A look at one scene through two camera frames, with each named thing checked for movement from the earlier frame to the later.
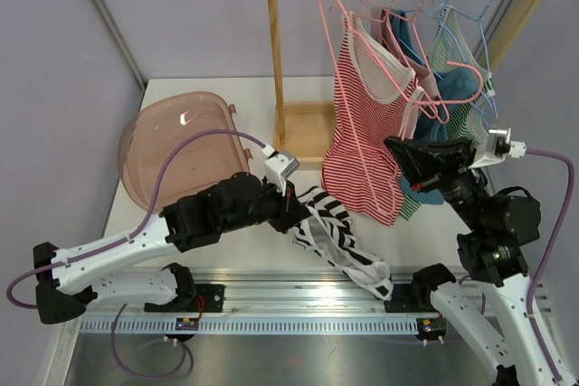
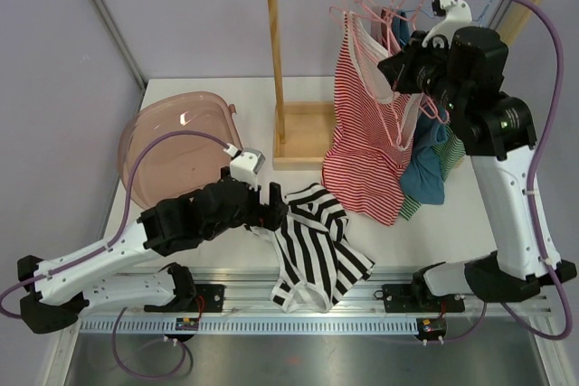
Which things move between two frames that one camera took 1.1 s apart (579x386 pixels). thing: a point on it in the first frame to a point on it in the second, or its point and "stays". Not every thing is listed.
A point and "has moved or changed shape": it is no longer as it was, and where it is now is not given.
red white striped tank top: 374,116 stays
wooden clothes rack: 306,130 stays
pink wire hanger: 339,21 to 384,52
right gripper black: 432,164 to 399,69
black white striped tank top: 329,233 has moved or changed shape
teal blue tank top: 441,89 stays
